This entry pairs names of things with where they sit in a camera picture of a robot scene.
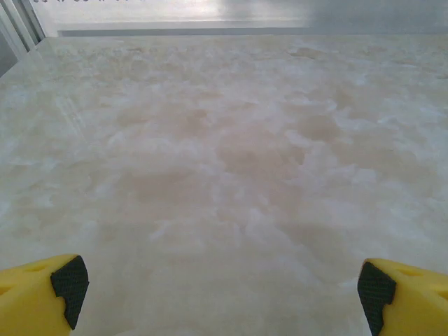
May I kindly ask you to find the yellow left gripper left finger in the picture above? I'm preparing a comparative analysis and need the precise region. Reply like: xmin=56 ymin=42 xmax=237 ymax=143
xmin=0 ymin=254 xmax=90 ymax=336

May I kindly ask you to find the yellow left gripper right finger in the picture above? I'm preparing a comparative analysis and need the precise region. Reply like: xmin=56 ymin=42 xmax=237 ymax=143
xmin=357 ymin=258 xmax=448 ymax=336

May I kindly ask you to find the aluminium frame post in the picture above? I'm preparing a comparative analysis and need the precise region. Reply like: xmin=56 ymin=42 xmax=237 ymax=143
xmin=0 ymin=0 xmax=47 ymax=76

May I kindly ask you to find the aluminium back frame rail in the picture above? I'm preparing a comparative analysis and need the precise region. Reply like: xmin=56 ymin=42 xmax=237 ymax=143
xmin=57 ymin=20 xmax=309 ymax=38

